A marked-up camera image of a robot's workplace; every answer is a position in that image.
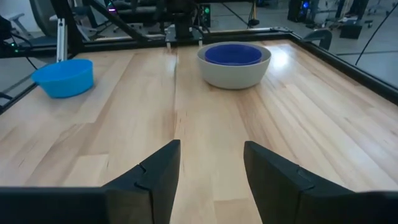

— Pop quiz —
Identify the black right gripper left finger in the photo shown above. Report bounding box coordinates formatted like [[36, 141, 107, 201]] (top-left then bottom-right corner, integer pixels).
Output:
[[102, 139, 182, 224]]

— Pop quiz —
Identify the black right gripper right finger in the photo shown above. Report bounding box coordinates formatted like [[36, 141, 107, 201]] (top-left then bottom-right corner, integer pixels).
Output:
[[243, 141, 356, 224]]

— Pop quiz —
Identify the large grey bowl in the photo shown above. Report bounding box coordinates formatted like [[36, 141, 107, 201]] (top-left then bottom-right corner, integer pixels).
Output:
[[197, 41, 272, 90]]

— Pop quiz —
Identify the dark blue plastic bowl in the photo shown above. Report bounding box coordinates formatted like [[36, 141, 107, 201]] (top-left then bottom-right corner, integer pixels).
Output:
[[204, 43, 263, 67]]

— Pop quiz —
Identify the light blue plastic bowl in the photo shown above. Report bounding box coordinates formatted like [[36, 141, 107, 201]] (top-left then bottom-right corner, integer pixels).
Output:
[[30, 58, 95, 99]]

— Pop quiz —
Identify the grey chair armrest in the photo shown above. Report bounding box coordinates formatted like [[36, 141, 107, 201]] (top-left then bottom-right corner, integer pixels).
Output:
[[302, 29, 333, 51]]

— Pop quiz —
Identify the black box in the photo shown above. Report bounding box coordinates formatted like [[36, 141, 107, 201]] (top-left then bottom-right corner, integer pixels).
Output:
[[340, 24, 363, 40]]

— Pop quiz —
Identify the computer tower with blue light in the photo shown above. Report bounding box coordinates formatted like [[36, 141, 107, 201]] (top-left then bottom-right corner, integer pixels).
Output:
[[287, 0, 312, 22]]

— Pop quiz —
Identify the black device with green light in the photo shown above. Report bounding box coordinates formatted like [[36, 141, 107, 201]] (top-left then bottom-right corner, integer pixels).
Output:
[[198, 2, 212, 29]]

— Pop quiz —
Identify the black electronics with green lights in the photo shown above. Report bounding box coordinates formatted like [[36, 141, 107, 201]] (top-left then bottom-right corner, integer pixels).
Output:
[[0, 14, 34, 59]]

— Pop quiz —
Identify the grey office chair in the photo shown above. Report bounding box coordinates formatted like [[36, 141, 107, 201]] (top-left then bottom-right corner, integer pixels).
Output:
[[29, 0, 58, 38]]

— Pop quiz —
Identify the black diagonal frame strut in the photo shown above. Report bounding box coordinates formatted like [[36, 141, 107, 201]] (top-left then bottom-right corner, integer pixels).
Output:
[[86, 0, 149, 43]]

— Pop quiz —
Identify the silver aluminium profile post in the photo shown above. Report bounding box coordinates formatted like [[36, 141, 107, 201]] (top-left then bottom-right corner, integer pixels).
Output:
[[56, 17, 68, 62]]

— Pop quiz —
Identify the black frame post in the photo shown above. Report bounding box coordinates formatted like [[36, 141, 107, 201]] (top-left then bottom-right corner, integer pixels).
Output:
[[49, 0, 85, 57]]

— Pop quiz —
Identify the black cable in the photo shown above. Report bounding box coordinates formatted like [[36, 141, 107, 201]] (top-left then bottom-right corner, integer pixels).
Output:
[[355, 5, 398, 67]]

